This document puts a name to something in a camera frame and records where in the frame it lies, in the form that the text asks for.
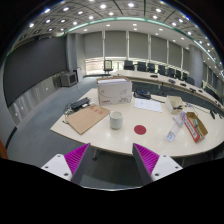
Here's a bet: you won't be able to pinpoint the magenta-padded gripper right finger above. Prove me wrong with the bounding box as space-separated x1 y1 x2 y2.
131 142 184 186

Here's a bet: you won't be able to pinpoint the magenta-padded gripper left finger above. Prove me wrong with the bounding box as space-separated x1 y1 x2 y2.
40 142 92 186

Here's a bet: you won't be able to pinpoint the clear plastic water bottle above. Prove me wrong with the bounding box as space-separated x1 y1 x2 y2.
166 111 188 142

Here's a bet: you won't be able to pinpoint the flat round red coaster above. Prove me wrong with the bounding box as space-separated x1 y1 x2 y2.
133 124 148 136

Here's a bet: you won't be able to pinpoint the open red cardboard box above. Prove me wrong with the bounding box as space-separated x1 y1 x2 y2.
183 111 209 144

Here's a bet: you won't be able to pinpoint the brown paper envelope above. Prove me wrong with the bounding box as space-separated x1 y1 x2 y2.
65 104 111 136

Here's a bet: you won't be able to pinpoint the white paper sheet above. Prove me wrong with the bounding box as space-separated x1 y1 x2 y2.
133 97 163 113

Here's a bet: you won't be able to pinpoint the small open white box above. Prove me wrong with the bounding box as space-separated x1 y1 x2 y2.
165 95 185 115

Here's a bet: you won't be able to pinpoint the white ceramic cup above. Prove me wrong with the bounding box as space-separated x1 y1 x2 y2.
109 110 124 131

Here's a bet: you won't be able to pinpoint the black desk phone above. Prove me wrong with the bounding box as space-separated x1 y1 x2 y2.
133 88 152 100

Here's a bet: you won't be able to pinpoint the grey monitor cabinet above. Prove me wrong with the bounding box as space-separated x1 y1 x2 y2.
59 71 79 88

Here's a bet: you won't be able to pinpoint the large white cardboard box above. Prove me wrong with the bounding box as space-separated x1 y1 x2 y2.
96 76 134 107

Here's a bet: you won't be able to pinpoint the long curved conference desk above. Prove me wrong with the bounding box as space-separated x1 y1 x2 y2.
111 69 224 111

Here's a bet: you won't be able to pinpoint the row of black office chairs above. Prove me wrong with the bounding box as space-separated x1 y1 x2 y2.
123 59 196 86

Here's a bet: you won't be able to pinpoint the ceiling lights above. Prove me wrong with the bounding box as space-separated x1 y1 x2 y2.
28 0 224 64

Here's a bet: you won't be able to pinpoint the black power adapter with cables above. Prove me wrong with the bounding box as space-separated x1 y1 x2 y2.
68 97 92 112

